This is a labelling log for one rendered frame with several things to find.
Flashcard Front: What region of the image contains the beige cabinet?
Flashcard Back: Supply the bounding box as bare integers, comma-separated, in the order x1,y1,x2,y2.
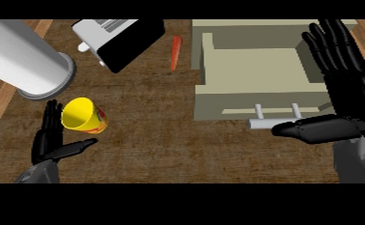
190,18,360,70

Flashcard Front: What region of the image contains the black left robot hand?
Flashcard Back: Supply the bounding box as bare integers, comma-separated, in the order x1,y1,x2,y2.
30,98,101,165

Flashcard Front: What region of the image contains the large grey cylinder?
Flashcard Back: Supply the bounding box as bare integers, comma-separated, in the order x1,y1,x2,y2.
0,18,79,101

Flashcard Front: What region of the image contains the white and black toaster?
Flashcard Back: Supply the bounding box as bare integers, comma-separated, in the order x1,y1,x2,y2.
70,18,167,74

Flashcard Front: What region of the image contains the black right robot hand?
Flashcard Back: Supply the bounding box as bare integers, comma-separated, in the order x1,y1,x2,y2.
269,18,365,145

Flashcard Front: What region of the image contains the grey drawer handle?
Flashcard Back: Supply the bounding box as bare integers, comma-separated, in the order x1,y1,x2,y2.
249,102,305,130

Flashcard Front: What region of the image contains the beige open drawer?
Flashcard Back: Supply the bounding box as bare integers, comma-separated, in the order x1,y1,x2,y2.
193,32,337,122

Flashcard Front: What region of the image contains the yellow cup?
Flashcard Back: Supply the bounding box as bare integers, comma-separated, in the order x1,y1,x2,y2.
61,97,110,135

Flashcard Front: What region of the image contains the orange carrot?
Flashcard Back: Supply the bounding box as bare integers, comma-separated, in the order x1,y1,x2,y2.
170,35,184,72

